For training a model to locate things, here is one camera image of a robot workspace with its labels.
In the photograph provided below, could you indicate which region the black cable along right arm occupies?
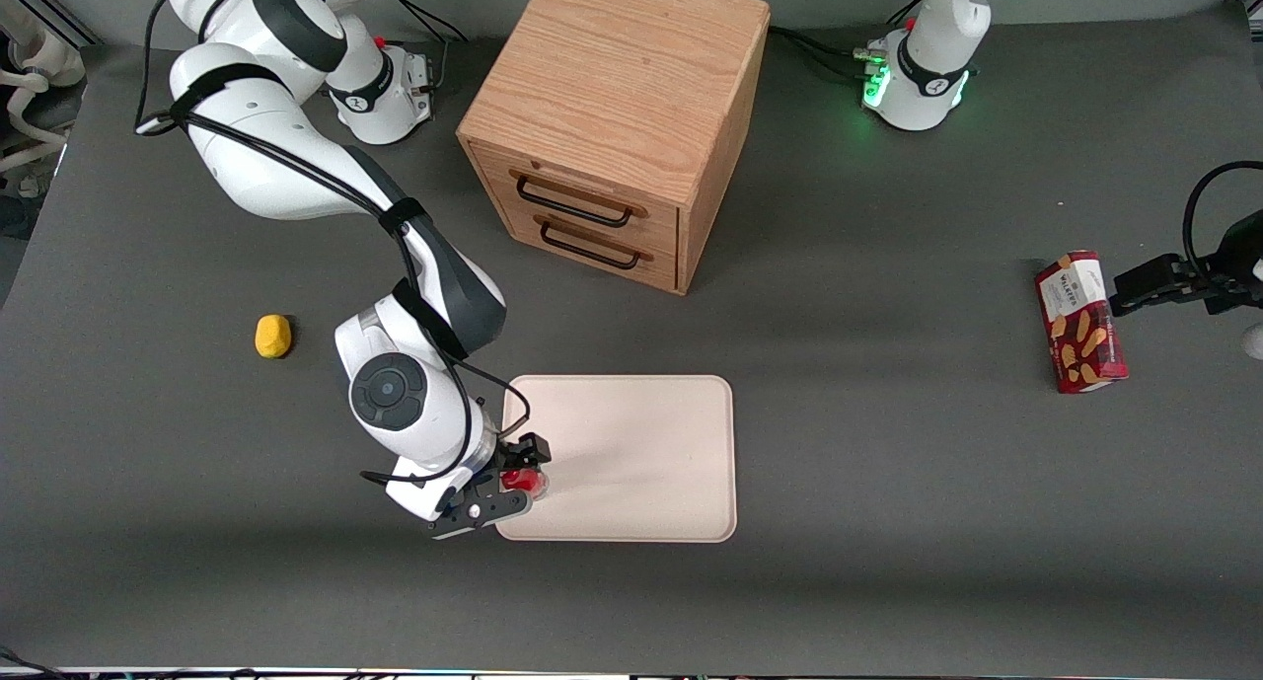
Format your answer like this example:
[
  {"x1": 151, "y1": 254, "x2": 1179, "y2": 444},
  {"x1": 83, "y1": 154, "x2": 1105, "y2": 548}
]
[{"x1": 136, "y1": 0, "x2": 534, "y2": 489}]

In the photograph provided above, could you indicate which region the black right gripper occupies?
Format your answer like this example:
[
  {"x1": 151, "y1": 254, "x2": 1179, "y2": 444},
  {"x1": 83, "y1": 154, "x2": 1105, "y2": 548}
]
[{"x1": 464, "y1": 431, "x2": 552, "y2": 500}]

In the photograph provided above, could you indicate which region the black right arm base cable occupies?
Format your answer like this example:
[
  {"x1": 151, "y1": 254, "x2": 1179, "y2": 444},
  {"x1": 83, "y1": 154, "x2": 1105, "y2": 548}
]
[{"x1": 378, "y1": 0, "x2": 470, "y2": 44}]

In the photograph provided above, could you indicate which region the aluminium frame profile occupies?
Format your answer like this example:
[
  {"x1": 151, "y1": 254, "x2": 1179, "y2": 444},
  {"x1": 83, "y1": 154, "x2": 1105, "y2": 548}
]
[{"x1": 0, "y1": 0, "x2": 100, "y2": 49}]

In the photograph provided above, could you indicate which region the black left arm base cable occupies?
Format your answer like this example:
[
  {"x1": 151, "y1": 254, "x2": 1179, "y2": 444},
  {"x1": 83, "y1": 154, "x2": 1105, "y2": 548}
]
[{"x1": 768, "y1": 24, "x2": 889, "y2": 81}]

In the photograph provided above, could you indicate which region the white background equipment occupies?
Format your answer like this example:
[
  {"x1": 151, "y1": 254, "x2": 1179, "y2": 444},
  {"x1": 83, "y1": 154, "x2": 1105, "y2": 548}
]
[{"x1": 0, "y1": 9, "x2": 88, "y2": 180}]

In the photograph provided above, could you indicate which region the wooden two-drawer cabinet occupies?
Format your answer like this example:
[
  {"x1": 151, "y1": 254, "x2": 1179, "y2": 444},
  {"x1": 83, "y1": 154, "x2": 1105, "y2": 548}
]
[{"x1": 456, "y1": 0, "x2": 772, "y2": 296}]

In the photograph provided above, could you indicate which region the wooden drawer front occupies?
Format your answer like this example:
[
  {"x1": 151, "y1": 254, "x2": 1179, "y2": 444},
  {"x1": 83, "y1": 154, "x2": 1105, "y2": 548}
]
[
  {"x1": 469, "y1": 139, "x2": 684, "y2": 257},
  {"x1": 503, "y1": 201, "x2": 682, "y2": 294}
]

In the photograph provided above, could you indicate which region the black left gripper cable loop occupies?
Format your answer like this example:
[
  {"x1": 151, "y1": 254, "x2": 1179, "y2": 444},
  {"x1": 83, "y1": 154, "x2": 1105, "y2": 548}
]
[{"x1": 1182, "y1": 162, "x2": 1263, "y2": 276}]

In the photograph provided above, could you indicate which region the yellow lemon-shaped object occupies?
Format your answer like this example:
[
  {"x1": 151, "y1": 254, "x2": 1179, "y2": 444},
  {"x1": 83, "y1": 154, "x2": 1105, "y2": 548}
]
[{"x1": 255, "y1": 313, "x2": 294, "y2": 360}]

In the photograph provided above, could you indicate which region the cream rectangular plastic tray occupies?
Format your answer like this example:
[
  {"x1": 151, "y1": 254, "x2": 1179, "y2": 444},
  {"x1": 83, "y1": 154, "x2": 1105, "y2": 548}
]
[{"x1": 493, "y1": 374, "x2": 738, "y2": 544}]

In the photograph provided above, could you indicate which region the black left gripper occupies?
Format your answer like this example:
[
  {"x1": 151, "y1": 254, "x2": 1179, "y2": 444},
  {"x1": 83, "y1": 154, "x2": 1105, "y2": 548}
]
[{"x1": 1113, "y1": 211, "x2": 1263, "y2": 318}]

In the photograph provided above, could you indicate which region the black arm base cable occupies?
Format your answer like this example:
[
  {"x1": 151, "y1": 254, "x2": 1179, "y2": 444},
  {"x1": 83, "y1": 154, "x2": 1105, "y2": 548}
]
[
  {"x1": 768, "y1": 24, "x2": 889, "y2": 81},
  {"x1": 378, "y1": 0, "x2": 470, "y2": 44}
]

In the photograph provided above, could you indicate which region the red tartan shortbread cookie box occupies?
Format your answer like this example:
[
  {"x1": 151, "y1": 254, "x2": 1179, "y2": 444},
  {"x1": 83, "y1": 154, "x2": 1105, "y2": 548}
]
[{"x1": 1034, "y1": 250, "x2": 1129, "y2": 395}]

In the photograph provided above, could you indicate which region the black wire drawer handle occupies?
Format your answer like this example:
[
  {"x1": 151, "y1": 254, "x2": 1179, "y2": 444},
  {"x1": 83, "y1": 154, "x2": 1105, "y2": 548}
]
[
  {"x1": 510, "y1": 167, "x2": 650, "y2": 229},
  {"x1": 533, "y1": 216, "x2": 654, "y2": 270}
]

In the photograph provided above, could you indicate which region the red coke bottle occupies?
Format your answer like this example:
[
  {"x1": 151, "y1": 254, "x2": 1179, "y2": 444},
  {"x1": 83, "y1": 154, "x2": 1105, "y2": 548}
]
[{"x1": 500, "y1": 466, "x2": 554, "y2": 504}]

